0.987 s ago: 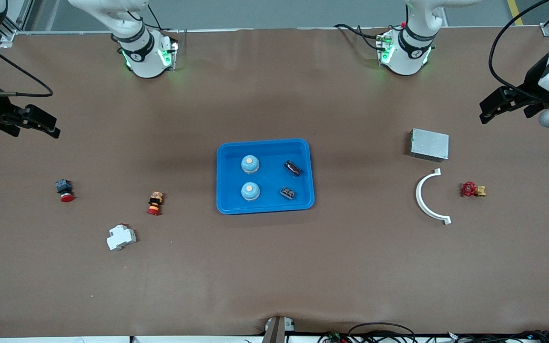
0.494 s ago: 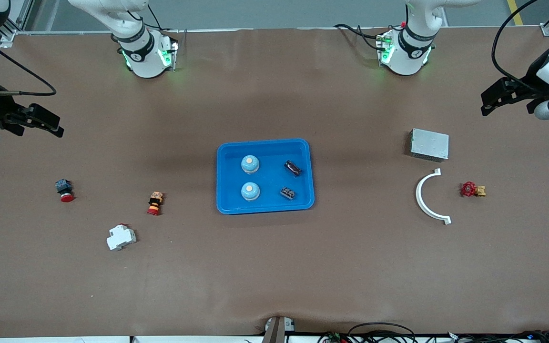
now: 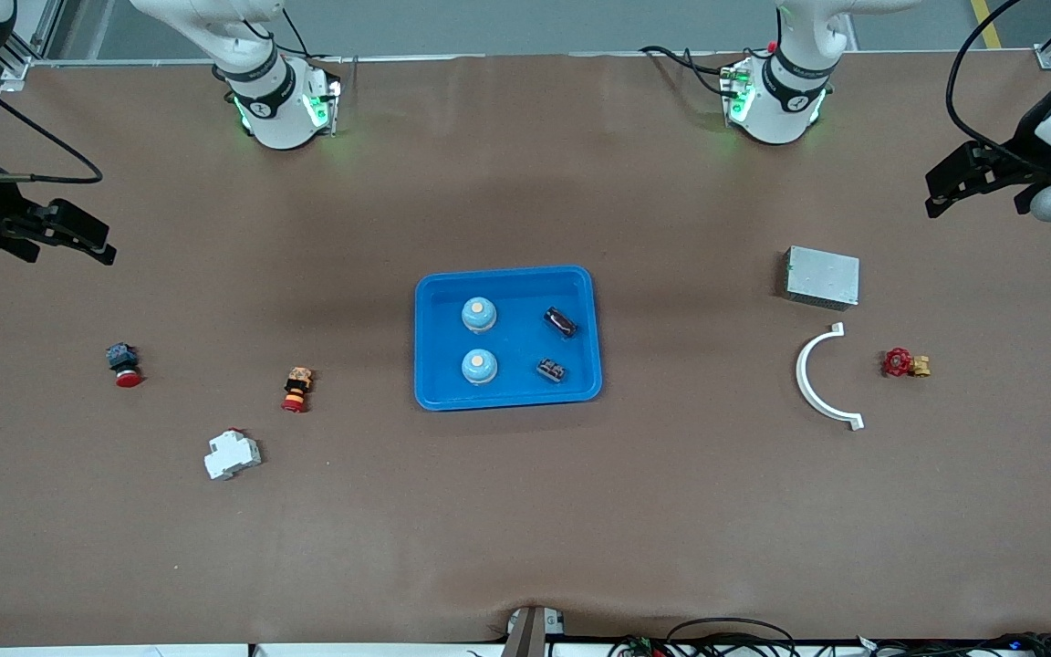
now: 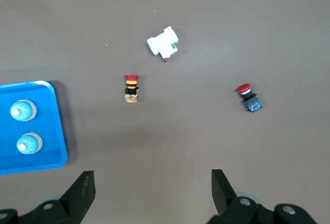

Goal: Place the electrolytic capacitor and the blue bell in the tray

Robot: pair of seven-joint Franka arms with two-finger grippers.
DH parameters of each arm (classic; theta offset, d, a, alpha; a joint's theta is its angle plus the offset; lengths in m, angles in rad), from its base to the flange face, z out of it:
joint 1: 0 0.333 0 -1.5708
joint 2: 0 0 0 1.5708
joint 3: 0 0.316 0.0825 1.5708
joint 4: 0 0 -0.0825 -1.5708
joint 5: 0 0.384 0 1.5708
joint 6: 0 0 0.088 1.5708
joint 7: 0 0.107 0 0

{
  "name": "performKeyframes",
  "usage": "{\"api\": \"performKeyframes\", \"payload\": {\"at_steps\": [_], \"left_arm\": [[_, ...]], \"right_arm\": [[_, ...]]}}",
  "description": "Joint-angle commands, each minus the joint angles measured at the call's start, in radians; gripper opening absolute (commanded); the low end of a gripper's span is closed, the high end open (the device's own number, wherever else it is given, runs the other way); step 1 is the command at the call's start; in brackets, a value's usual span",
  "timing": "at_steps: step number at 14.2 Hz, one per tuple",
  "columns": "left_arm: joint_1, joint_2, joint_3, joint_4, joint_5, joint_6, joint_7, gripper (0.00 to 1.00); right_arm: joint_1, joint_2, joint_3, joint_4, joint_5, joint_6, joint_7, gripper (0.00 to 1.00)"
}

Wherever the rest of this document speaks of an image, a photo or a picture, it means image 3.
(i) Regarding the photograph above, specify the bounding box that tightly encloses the blue dome bell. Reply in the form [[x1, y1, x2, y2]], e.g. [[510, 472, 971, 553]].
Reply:
[[461, 297, 498, 335], [461, 349, 499, 387]]

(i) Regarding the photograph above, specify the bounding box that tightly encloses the blue plastic tray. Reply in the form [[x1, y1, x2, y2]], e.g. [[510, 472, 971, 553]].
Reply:
[[413, 265, 604, 412]]

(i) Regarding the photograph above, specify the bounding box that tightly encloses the red mushroom push button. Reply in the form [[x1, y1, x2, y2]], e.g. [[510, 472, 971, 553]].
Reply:
[[106, 342, 144, 389]]

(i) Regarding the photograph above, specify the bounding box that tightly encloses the grey metal box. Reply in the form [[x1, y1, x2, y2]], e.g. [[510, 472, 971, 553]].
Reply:
[[783, 245, 861, 311]]

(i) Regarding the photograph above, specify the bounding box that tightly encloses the red handwheel brass valve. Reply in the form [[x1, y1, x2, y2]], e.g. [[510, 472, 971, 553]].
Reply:
[[881, 346, 933, 380]]

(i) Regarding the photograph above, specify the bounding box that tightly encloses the white circuit breaker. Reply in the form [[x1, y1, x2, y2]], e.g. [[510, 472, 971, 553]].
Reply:
[[203, 428, 263, 482]]

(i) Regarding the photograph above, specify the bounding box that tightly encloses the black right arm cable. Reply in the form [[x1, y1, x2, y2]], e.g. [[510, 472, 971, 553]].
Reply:
[[0, 55, 105, 185]]

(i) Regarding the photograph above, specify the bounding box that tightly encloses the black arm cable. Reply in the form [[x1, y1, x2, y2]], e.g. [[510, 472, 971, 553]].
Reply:
[[944, 0, 1042, 174], [0, 55, 105, 185]]

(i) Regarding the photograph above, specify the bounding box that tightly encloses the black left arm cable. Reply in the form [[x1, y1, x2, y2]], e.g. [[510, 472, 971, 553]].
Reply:
[[944, 0, 1042, 174]]

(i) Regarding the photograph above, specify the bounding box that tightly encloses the white curved half-ring handle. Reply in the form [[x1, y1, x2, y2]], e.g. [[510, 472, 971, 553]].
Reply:
[[795, 321, 866, 432]]

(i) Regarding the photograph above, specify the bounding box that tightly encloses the striped red emergency stop switch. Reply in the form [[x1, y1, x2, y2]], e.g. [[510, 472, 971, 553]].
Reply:
[[281, 367, 315, 414]]

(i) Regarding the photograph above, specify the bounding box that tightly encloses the black right base cable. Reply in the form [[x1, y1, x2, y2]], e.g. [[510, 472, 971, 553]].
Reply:
[[281, 0, 346, 67]]

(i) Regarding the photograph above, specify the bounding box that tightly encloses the black base cable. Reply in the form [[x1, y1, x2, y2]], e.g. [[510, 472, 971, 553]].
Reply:
[[639, 44, 738, 98], [281, 0, 346, 67]]

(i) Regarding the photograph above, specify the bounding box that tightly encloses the black left base cable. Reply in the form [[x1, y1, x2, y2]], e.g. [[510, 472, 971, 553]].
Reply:
[[639, 44, 738, 98]]

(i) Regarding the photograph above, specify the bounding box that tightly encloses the black tangled cable bundle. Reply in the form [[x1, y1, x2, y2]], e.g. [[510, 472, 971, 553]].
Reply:
[[854, 631, 1051, 657]]

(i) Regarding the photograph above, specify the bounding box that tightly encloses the black looped cable bundle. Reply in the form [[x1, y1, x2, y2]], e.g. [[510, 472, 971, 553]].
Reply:
[[608, 618, 802, 657]]

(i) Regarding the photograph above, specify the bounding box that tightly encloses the metal table edge bracket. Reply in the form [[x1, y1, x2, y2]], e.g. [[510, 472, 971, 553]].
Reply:
[[502, 605, 567, 657]]

